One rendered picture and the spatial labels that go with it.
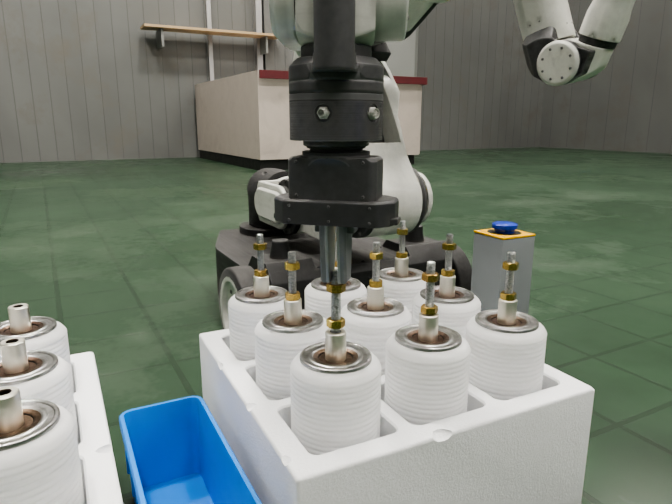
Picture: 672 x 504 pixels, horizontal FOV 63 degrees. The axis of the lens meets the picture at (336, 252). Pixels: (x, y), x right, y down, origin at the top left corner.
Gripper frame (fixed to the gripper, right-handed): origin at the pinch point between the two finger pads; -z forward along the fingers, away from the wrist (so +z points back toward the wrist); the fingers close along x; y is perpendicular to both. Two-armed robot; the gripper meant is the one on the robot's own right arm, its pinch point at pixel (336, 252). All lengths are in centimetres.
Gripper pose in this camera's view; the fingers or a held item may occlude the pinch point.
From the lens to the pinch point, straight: 54.4
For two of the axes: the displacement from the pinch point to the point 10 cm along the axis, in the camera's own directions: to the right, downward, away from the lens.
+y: -2.6, 2.3, -9.4
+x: -9.7, -0.6, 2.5
